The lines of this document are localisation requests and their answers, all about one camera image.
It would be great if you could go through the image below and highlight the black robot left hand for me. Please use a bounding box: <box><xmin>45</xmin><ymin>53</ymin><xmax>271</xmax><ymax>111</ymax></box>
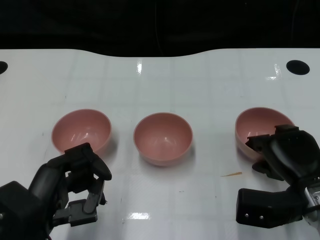
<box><xmin>27</xmin><ymin>142</ymin><xmax>113</xmax><ymax>228</ymax></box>

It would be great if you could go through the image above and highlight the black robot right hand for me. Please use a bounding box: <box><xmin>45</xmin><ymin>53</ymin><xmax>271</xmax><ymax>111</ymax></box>
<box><xmin>244</xmin><ymin>124</ymin><xmax>320</xmax><ymax>186</ymax></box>

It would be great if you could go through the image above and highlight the pink plastic bowl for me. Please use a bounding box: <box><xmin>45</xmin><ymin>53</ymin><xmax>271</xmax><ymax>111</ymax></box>
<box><xmin>51</xmin><ymin>108</ymin><xmax>112</xmax><ymax>156</ymax></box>
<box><xmin>133</xmin><ymin>112</ymin><xmax>194</xmax><ymax>167</ymax></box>
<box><xmin>234</xmin><ymin>106</ymin><xmax>296</xmax><ymax>163</ymax></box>

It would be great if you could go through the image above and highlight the orange paper sliver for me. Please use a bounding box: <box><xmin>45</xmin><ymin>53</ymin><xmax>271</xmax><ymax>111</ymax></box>
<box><xmin>219</xmin><ymin>171</ymin><xmax>243</xmax><ymax>178</ymax></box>

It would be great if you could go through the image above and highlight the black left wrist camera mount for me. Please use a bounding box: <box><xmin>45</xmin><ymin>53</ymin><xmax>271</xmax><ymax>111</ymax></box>
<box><xmin>0</xmin><ymin>181</ymin><xmax>55</xmax><ymax>240</ymax></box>

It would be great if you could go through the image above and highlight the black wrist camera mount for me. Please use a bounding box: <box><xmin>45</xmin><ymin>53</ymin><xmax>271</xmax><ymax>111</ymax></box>
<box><xmin>236</xmin><ymin>184</ymin><xmax>307</xmax><ymax>229</ymax></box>
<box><xmin>0</xmin><ymin>181</ymin><xmax>55</xmax><ymax>240</ymax></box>

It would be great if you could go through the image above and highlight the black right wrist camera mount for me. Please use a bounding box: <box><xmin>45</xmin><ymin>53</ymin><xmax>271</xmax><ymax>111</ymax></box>
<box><xmin>236</xmin><ymin>184</ymin><xmax>307</xmax><ymax>229</ymax></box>

